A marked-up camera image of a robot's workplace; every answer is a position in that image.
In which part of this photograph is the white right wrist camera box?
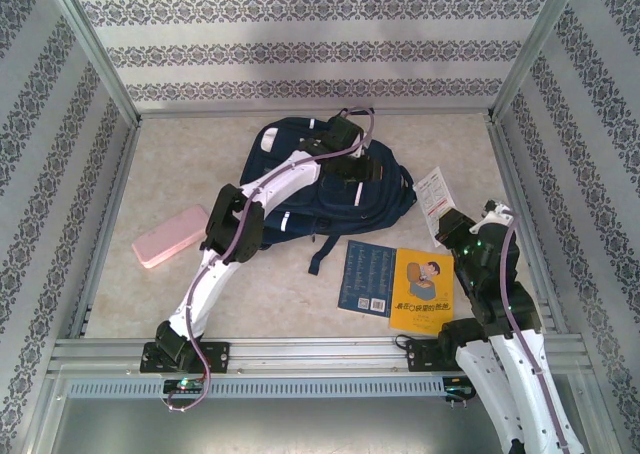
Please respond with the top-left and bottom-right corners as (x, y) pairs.
(469, 199), (515, 235)

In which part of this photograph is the grey metal sheet panel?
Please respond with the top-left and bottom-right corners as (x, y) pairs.
(49, 398), (601, 454)

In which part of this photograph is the aluminium mounting rail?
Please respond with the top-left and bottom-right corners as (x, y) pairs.
(49, 336), (594, 375)

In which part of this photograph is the aluminium corner post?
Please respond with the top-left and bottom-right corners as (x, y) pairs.
(42, 0), (142, 125)
(488, 0), (586, 121)

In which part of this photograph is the slotted grey cable tray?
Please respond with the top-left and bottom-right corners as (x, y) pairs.
(66, 376), (447, 399)

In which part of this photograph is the navy blue backpack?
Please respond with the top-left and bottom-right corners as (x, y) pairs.
(238, 115), (420, 276)

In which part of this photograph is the small controller board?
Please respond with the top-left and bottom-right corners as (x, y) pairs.
(443, 376), (474, 404)
(163, 378), (206, 394)

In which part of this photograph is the white packet with barcode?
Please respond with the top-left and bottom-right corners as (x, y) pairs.
(412, 165), (459, 249)

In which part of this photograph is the pink pencil case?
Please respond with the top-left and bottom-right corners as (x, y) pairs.
(131, 203), (210, 271)

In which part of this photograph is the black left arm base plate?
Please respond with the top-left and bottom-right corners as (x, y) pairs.
(139, 341), (232, 375)

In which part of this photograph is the aluminium frame rail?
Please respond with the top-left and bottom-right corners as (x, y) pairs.
(69, 121), (144, 339)
(487, 118), (569, 336)
(138, 107), (494, 121)

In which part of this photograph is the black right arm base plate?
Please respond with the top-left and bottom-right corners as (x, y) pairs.
(405, 338), (464, 374)

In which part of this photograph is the dark blue book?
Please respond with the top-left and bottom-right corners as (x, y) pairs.
(336, 238), (400, 319)

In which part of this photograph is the yellow picture book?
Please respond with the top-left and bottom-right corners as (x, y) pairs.
(388, 247), (457, 333)

